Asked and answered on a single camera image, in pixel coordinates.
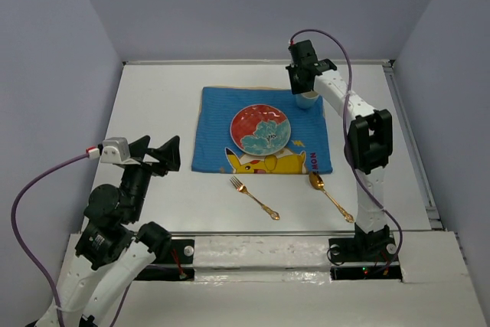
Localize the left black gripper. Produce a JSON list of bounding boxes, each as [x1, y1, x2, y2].
[[122, 133, 182, 220]]

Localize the blue paper cup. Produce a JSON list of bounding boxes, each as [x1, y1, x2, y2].
[[295, 91, 319, 110]]

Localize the red and blue ceramic plate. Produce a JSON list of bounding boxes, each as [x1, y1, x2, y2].
[[230, 104, 292, 156]]

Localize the blue cartoon placemat cloth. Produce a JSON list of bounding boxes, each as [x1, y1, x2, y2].
[[191, 87, 333, 174]]

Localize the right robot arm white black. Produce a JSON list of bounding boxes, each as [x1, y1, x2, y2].
[[286, 40, 395, 266]]

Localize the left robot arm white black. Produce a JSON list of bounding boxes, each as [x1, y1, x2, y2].
[[35, 136, 181, 326]]

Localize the gold fork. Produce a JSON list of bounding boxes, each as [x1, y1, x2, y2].
[[230, 176, 280, 221]]

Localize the gold spoon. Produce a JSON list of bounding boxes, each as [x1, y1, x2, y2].
[[309, 172, 354, 224]]

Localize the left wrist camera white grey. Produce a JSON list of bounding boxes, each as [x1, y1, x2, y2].
[[100, 137, 131, 165]]

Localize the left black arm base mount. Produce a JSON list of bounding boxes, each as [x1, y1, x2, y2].
[[136, 237, 195, 282]]

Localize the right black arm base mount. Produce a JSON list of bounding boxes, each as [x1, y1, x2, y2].
[[327, 237, 403, 281]]

